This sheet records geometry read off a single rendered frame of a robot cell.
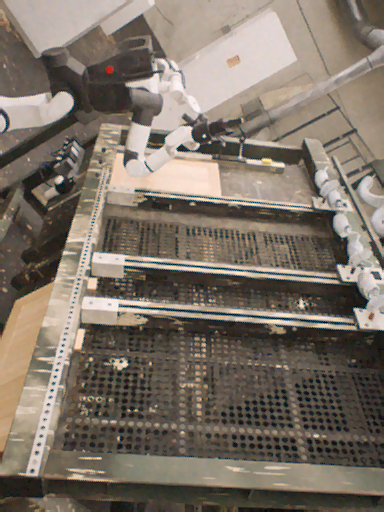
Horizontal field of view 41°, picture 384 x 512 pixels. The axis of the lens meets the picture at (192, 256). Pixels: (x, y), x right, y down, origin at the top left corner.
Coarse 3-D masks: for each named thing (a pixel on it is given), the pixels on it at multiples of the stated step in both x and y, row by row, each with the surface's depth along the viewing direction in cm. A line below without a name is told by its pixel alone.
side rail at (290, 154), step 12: (156, 132) 304; (168, 132) 306; (120, 144) 308; (156, 144) 308; (204, 144) 309; (216, 144) 309; (228, 144) 309; (240, 144) 309; (252, 144) 309; (264, 144) 310; (276, 144) 312; (288, 144) 315; (252, 156) 314; (264, 156) 314; (276, 156) 314; (288, 156) 314; (300, 156) 315
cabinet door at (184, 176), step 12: (120, 156) 282; (120, 168) 271; (168, 168) 279; (180, 168) 280; (192, 168) 282; (204, 168) 284; (216, 168) 285; (120, 180) 262; (132, 180) 264; (144, 180) 265; (156, 180) 267; (168, 180) 268; (180, 180) 270; (192, 180) 272; (204, 180) 273; (216, 180) 274; (192, 192) 262; (204, 192) 263; (216, 192) 264
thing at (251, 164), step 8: (120, 152) 285; (144, 152) 285; (152, 152) 286; (184, 152) 290; (192, 160) 288; (200, 160) 289; (208, 160) 289; (216, 160) 289; (248, 160) 293; (240, 168) 292; (248, 168) 292; (256, 168) 292; (264, 168) 292; (272, 168) 292; (280, 168) 292
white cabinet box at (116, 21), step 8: (136, 0) 671; (144, 0) 670; (152, 0) 700; (128, 8) 676; (136, 8) 675; (144, 8) 675; (112, 16) 682; (120, 16) 681; (128, 16) 681; (136, 16) 680; (104, 24) 688; (112, 24) 687; (120, 24) 686
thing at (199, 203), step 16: (112, 192) 243; (128, 192) 244; (144, 192) 247; (160, 192) 248; (176, 192) 249; (320, 192) 247; (176, 208) 249; (192, 208) 249; (208, 208) 249; (224, 208) 249; (240, 208) 249; (256, 208) 250; (272, 208) 250; (288, 208) 250; (304, 208) 253; (320, 208) 248
